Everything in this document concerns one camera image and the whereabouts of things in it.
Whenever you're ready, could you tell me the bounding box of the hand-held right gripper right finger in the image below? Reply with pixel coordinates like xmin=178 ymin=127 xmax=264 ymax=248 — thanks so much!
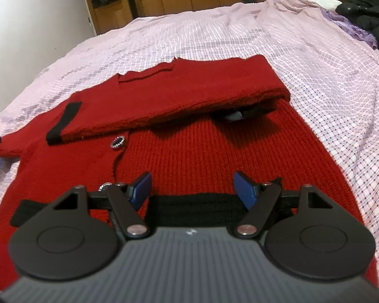
xmin=233 ymin=170 xmax=335 ymax=238

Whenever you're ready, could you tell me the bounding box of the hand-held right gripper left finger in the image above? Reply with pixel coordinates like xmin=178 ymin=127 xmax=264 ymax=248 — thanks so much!
xmin=52 ymin=172 xmax=153 ymax=240

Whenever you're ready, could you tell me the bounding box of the red towel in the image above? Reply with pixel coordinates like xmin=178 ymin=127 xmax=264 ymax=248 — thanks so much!
xmin=0 ymin=54 xmax=379 ymax=294

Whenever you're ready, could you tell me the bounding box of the pink checked bed sheet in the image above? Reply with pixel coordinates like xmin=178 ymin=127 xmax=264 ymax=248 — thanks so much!
xmin=0 ymin=0 xmax=379 ymax=291

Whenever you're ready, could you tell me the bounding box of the purple cloth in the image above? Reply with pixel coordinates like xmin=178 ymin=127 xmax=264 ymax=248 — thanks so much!
xmin=323 ymin=9 xmax=378 ymax=50

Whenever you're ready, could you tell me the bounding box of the white pillow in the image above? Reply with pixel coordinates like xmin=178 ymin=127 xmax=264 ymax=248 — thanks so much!
xmin=306 ymin=0 xmax=343 ymax=11

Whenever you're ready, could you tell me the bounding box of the black jacket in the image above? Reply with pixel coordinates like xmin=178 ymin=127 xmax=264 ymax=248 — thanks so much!
xmin=335 ymin=0 xmax=379 ymax=59

